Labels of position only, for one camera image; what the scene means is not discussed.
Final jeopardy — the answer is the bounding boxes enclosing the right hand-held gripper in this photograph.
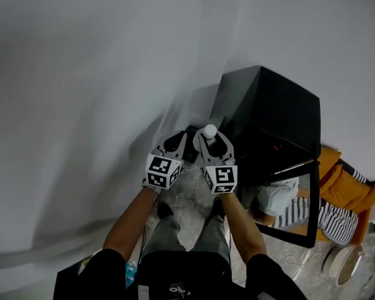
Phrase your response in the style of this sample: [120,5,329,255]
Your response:
[192,126,239,194]

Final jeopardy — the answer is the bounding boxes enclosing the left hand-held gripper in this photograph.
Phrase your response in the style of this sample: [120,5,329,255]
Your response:
[142,130,189,195]

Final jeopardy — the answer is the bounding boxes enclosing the clear bottle blue label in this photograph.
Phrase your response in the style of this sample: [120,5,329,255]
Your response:
[202,123,219,148]

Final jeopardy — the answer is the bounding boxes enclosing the black waste bin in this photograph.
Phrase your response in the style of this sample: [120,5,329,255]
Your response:
[184,125,207,164]

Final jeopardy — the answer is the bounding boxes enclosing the person's left forearm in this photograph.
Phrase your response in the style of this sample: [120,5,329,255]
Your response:
[102,186,159,262]

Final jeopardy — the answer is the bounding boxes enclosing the person's right forearm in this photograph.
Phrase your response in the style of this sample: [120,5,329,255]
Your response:
[220,192,267,265]

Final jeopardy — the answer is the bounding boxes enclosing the person's black right shoe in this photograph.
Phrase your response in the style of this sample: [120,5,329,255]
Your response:
[212,198,226,221]

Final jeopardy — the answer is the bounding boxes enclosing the person's black shoe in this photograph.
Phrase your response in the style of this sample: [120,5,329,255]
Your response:
[157,202,174,220]
[212,198,226,221]

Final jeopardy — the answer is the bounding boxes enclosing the person's black left shoe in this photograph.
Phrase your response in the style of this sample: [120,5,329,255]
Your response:
[157,202,174,220]

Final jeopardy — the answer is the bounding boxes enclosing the black cabinet fridge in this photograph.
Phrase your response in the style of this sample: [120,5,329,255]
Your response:
[208,65,322,184]

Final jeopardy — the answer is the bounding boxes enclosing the white cloth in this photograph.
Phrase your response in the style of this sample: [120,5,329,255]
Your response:
[257,177,301,217]

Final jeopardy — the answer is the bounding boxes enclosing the person's grey trousers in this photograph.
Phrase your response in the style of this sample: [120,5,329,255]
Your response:
[139,213,231,264]

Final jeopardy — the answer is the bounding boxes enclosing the black glass fridge door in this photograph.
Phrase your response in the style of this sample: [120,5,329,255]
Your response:
[237,142,321,249]

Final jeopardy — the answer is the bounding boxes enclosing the person's black shirt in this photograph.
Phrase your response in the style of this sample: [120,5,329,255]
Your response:
[52,248,307,300]

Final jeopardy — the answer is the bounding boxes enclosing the orange sofa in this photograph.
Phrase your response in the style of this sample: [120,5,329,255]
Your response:
[315,147,375,246]

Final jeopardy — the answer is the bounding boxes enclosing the teal white packet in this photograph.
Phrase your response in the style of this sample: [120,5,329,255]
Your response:
[124,260,138,289]

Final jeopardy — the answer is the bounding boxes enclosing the black white striped blanket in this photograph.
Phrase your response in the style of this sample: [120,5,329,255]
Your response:
[273,197,360,246]

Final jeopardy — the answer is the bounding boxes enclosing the striped throw pillow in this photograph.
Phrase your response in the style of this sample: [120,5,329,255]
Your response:
[351,169,368,184]

